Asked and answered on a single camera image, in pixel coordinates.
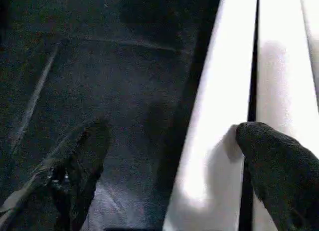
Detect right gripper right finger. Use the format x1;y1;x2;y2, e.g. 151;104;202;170
236;122;319;231

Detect black glossy mat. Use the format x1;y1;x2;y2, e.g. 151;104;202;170
0;0;257;231

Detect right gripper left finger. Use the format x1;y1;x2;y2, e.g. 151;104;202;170
0;119;112;231

